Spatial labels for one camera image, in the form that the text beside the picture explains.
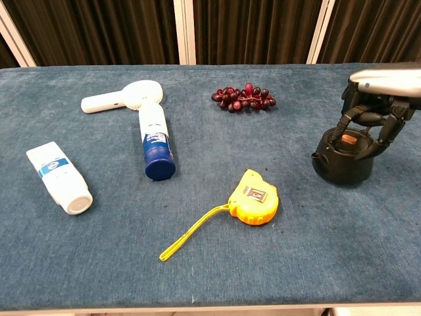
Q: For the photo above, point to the dark red grape bunch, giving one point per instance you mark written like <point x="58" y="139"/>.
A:
<point x="243" y="98"/>

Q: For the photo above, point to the black pleated curtain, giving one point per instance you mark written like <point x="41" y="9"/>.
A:
<point x="98" y="29"/>

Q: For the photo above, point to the black round container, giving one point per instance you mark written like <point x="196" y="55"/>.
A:
<point x="345" y="168"/>

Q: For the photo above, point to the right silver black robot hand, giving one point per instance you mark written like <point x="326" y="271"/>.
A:
<point x="385" y="80"/>

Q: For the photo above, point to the white tube with blue label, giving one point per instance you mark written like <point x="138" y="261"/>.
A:
<point x="60" y="179"/>

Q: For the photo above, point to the yellow tape measure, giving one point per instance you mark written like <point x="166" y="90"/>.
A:
<point x="255" y="200"/>

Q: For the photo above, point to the white bottle with blue cap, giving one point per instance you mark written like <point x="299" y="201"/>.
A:
<point x="156" y="145"/>

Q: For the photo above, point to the white handheld fan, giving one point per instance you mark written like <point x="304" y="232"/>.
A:
<point x="105" y="102"/>

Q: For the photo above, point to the blue felt table cloth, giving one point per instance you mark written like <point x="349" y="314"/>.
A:
<point x="296" y="247"/>

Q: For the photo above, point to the white frame post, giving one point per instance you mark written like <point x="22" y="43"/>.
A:
<point x="320" y="31"/>
<point x="16" y="42"/>
<point x="185" y="31"/>

